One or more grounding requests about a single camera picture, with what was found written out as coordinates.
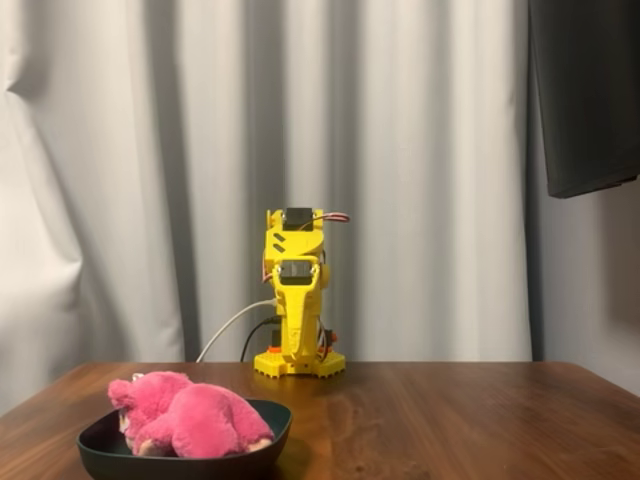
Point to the pink plush strawberry bear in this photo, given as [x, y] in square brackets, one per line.
[200, 420]

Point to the dark teal square plate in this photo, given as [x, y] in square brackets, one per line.
[270, 440]

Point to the yellow gripper black motor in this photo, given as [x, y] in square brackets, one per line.
[297, 292]

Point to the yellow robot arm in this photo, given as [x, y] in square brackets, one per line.
[295, 242]

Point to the orange black clamp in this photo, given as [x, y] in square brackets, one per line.
[274, 348]

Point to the white curtain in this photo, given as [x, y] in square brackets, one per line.
[150, 150]

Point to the black fabric panel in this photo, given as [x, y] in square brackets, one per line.
[585, 90]

